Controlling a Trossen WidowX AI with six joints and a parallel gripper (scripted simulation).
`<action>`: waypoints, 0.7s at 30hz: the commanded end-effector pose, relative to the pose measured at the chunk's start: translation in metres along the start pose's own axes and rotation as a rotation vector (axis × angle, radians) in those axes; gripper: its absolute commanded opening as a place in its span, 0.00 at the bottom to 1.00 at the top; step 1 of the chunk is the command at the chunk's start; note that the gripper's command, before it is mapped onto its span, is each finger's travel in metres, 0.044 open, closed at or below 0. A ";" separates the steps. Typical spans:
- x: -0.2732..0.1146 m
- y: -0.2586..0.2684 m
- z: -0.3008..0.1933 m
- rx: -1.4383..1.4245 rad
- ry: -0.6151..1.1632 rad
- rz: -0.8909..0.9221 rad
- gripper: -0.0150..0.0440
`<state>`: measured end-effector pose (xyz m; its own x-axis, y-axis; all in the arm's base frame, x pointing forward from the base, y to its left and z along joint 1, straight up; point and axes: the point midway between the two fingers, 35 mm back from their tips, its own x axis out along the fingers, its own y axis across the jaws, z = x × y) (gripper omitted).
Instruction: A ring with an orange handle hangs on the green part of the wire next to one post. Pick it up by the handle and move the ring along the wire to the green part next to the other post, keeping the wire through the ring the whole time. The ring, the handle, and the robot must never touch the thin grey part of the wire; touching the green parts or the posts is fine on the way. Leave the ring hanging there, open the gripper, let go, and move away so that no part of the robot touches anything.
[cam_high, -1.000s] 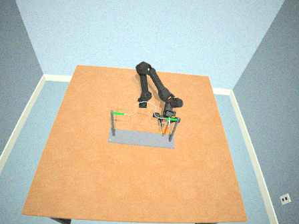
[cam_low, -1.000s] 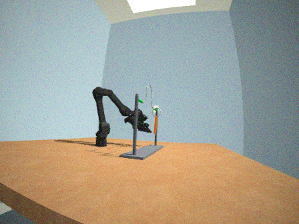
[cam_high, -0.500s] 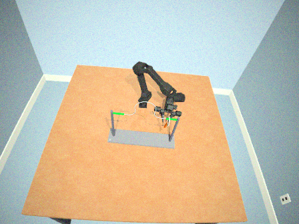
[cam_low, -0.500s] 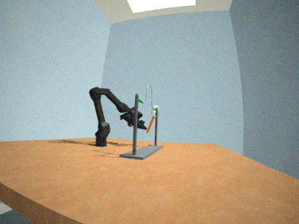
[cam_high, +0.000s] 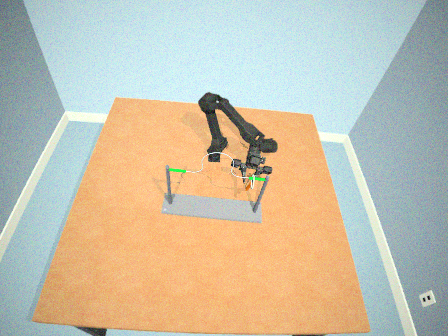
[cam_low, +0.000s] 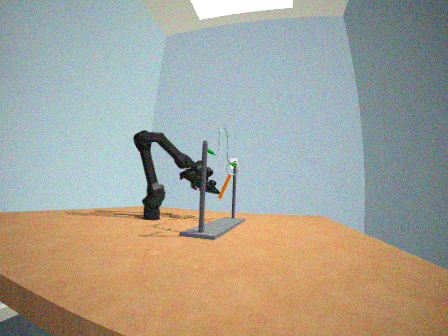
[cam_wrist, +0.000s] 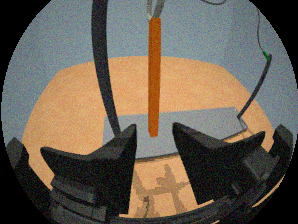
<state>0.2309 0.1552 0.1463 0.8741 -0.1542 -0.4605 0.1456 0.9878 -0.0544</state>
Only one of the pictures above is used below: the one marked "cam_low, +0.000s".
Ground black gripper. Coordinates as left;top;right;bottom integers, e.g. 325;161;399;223
190;173;220;194

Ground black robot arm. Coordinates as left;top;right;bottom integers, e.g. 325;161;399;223
133;130;202;220

